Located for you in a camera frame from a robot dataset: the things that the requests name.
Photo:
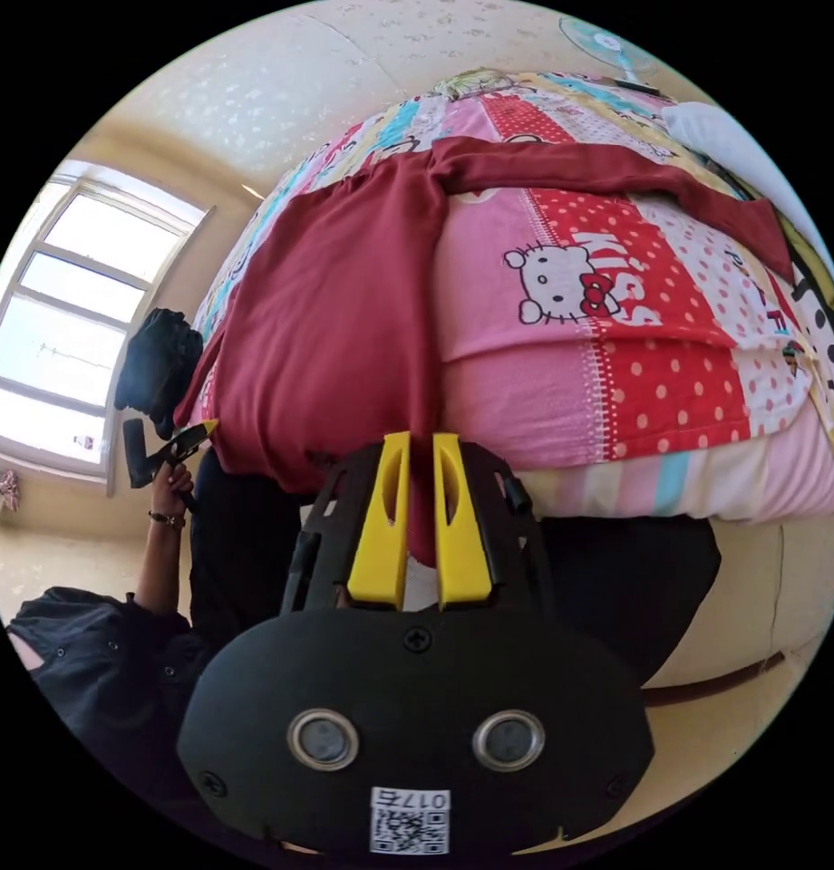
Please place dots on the white pillow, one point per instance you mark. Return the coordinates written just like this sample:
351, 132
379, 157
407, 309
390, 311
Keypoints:
730, 146

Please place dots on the standing fan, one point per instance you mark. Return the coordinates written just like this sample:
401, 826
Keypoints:
604, 44

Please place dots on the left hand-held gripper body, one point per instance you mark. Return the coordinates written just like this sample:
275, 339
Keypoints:
160, 463

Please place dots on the red thermal shirt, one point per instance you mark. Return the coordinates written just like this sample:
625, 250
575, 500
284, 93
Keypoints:
322, 306

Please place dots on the yellow black cartoon print pillow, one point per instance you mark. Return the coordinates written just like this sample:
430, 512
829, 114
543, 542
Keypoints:
821, 319

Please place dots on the bed with cartoon patchwork sheet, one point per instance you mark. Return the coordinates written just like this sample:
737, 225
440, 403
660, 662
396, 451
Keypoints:
526, 408

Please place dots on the pile of clothes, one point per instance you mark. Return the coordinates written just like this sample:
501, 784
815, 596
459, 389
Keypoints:
157, 367

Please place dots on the person's left forearm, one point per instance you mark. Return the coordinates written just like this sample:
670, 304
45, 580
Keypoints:
160, 564

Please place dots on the window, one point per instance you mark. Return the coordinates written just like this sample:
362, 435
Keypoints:
70, 306

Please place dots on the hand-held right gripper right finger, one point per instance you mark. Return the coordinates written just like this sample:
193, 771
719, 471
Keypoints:
461, 544

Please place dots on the person's left hand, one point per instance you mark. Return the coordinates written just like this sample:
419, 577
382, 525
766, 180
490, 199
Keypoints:
175, 487

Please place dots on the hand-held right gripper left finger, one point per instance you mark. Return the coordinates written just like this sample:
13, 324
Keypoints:
379, 537

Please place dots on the person's body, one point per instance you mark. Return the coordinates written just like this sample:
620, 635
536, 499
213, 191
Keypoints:
118, 686

